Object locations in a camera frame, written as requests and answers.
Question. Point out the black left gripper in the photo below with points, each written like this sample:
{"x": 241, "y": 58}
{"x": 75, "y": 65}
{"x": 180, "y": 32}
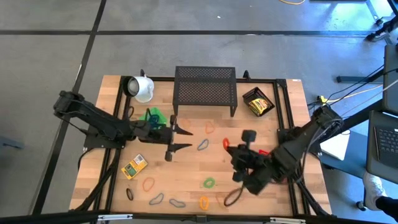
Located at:
{"x": 158, "y": 133}

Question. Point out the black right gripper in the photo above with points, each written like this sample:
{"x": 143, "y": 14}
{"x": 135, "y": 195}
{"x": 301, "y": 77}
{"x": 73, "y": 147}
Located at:
{"x": 258, "y": 165}

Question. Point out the red rubber band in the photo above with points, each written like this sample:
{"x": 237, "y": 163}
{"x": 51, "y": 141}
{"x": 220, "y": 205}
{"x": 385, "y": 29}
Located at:
{"x": 224, "y": 143}

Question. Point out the green rubber band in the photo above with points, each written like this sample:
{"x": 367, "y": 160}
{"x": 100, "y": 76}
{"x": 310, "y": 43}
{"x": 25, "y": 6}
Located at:
{"x": 205, "y": 183}

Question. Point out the orange rubber band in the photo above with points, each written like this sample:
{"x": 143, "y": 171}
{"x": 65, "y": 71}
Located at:
{"x": 148, "y": 178}

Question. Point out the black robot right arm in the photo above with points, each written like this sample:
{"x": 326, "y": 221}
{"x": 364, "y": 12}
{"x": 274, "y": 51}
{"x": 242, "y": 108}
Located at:
{"x": 301, "y": 143}

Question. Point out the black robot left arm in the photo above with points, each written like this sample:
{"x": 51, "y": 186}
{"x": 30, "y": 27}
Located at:
{"x": 102, "y": 124}

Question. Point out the black desk beam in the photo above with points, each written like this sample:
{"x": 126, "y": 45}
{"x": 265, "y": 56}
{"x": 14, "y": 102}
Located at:
{"x": 363, "y": 115}

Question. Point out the black desk foot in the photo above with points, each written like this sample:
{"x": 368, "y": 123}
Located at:
{"x": 357, "y": 79}

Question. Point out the green plastic basket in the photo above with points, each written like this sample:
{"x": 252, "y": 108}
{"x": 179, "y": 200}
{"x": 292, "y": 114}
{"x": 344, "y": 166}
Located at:
{"x": 144, "y": 117}

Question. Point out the black perforated metal riser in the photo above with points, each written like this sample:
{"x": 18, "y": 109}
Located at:
{"x": 205, "y": 93}

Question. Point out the yellow green card box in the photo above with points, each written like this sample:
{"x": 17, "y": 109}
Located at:
{"x": 133, "y": 168}

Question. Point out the yellow rubber band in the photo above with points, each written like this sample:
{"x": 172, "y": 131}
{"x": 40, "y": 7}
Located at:
{"x": 201, "y": 203}

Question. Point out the black plastic basket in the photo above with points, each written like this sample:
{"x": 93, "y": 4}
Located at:
{"x": 251, "y": 95}

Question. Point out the white mug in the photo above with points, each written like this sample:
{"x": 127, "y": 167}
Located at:
{"x": 143, "y": 88}

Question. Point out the black rubber band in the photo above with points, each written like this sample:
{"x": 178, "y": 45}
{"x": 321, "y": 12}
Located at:
{"x": 128, "y": 188}

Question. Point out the white box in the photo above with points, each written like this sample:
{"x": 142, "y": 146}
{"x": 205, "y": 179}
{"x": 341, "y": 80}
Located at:
{"x": 335, "y": 147}

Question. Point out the blue-grey side table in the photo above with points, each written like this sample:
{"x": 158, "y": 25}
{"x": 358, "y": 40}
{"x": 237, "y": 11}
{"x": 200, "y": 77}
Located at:
{"x": 354, "y": 165}

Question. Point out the black caster wheel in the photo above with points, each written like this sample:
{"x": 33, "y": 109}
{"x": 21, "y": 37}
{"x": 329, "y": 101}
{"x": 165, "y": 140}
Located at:
{"x": 360, "y": 206}

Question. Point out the dark grey laptop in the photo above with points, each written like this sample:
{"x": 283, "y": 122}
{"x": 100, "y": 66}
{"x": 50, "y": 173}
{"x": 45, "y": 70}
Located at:
{"x": 385, "y": 143}

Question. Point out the black rig crossbar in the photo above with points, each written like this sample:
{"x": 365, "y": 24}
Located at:
{"x": 46, "y": 218}

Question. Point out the person's leg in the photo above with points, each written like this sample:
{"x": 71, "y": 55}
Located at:
{"x": 388, "y": 205}

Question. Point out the blue-grey floor object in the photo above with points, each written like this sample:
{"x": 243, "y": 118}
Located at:
{"x": 11, "y": 143}

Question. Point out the dark grey flat panel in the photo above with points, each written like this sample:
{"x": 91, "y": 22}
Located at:
{"x": 391, "y": 81}

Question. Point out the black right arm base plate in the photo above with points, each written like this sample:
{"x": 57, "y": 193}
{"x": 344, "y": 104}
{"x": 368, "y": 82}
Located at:
{"x": 311, "y": 149}

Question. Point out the black frame knob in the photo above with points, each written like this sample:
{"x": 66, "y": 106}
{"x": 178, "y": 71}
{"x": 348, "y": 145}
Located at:
{"x": 142, "y": 73}
{"x": 246, "y": 75}

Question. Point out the silver frame bracket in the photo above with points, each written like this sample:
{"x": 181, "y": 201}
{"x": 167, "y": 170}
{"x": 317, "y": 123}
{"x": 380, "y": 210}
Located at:
{"x": 287, "y": 220}
{"x": 115, "y": 217}

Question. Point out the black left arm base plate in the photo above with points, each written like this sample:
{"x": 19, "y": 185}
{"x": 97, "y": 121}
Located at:
{"x": 93, "y": 143}

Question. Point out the grey metal floor rail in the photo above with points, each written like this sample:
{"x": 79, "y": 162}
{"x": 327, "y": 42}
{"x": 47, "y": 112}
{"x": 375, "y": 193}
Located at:
{"x": 373, "y": 9}

